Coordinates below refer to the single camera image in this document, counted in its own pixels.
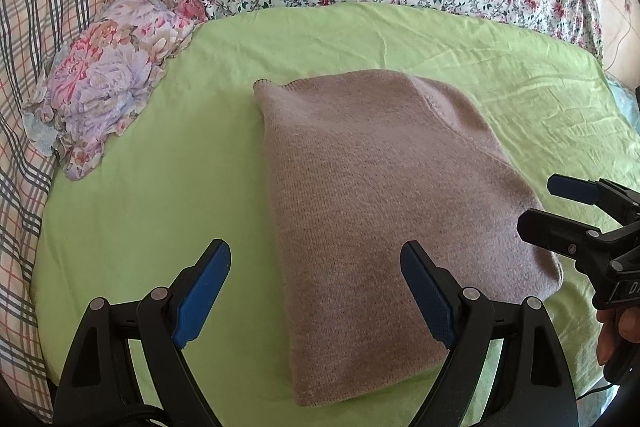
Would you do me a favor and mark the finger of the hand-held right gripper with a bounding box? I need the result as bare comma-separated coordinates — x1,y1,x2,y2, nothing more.
517,208,626,275
547,174,640,228

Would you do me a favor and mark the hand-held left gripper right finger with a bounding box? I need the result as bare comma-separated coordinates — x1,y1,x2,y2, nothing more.
400,241,579,427

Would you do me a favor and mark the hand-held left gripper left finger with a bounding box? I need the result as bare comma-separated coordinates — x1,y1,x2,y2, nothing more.
52,239,232,427

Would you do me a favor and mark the beige knit sweater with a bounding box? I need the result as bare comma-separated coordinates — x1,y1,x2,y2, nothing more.
252,69,565,409

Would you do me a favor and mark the person's right hand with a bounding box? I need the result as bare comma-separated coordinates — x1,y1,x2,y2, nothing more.
596,307,640,366

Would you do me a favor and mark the green bedsheet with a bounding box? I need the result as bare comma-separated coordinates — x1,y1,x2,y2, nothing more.
35,2,626,418

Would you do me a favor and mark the floral ruffled pillow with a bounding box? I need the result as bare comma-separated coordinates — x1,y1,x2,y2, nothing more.
22,0,208,182

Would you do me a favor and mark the plaid blanket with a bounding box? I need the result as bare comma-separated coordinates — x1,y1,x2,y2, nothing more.
0,0,146,423

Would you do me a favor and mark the black cable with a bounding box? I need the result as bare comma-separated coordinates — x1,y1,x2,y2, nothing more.
574,381,613,404

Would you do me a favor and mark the thin wall cable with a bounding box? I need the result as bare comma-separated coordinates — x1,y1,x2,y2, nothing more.
597,0,638,72

